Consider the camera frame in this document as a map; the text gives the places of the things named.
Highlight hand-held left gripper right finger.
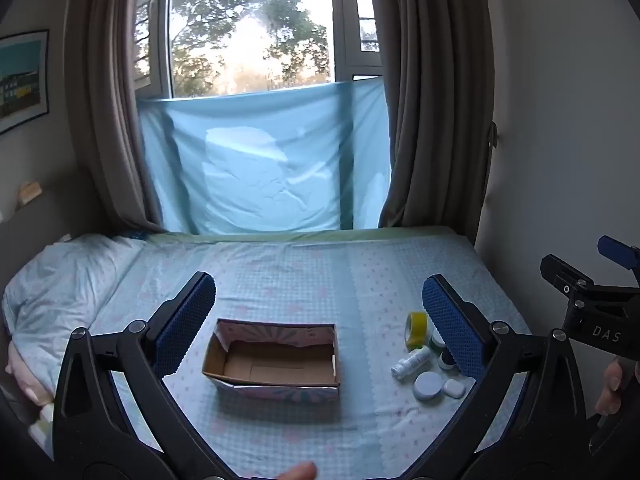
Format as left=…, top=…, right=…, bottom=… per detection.
left=415, top=274, right=596, bottom=471

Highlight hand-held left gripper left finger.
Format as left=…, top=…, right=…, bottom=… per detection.
left=52, top=271, right=221, bottom=468

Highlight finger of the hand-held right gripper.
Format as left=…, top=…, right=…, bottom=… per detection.
left=540, top=254, right=596, bottom=306
left=597, top=235, right=640, bottom=286

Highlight yellow tape roll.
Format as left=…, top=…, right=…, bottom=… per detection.
left=404, top=311, right=431, bottom=352

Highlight white plastic bottle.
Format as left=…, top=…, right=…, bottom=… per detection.
left=390, top=346, right=433, bottom=380

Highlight round pale blue lid jar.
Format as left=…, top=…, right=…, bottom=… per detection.
left=413, top=371, right=444, bottom=401

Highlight paper-wrapped cardboard box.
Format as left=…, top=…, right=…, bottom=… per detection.
left=201, top=317, right=342, bottom=404

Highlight person's right hand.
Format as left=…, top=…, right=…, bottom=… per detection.
left=595, top=359, right=625, bottom=417

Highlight person's left hand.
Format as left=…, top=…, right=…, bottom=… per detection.
left=274, top=461, right=319, bottom=480

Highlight blue checked bed sheet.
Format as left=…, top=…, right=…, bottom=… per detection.
left=10, top=227, right=533, bottom=480

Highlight light blue pillow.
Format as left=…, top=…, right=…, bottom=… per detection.
left=2, top=233, right=147, bottom=401

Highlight light blue hanging cloth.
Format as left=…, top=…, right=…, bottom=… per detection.
left=137, top=79, right=392, bottom=235

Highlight white bottle yellow label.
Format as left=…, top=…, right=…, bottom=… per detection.
left=28, top=404, right=56, bottom=443

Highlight small beige object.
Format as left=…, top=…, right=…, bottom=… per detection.
left=18, top=180, right=43, bottom=207

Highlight brown curtain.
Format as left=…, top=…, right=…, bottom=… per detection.
left=64, top=0, right=174, bottom=235
left=366, top=0, right=497, bottom=229

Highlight framed wall picture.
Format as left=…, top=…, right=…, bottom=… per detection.
left=0, top=29, right=50, bottom=135

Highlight white window frame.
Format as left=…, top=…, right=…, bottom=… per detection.
left=134, top=0, right=387, bottom=100

